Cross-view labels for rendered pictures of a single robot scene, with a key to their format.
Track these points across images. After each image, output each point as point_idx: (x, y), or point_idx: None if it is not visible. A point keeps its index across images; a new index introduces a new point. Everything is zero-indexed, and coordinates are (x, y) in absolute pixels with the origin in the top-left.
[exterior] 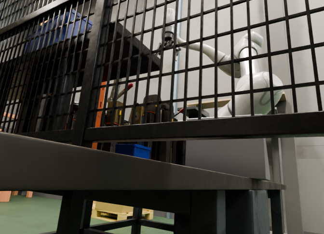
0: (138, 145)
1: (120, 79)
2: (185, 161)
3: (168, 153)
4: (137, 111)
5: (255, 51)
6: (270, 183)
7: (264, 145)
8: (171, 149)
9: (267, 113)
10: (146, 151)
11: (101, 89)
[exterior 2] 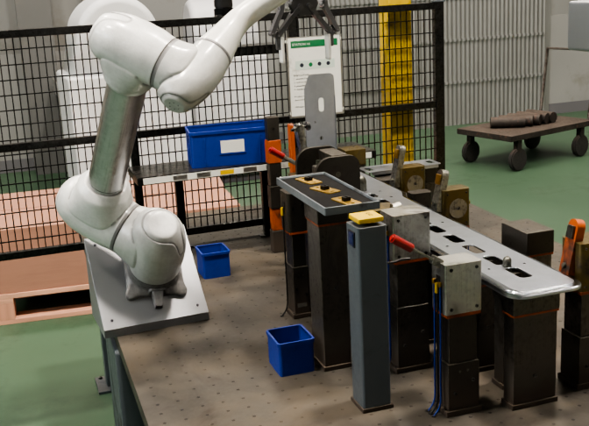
0: (195, 248)
1: (297, 132)
2: (392, 323)
3: (288, 275)
4: None
5: (106, 83)
6: (129, 374)
7: (89, 278)
8: (291, 270)
9: (86, 237)
10: (201, 257)
11: (289, 157)
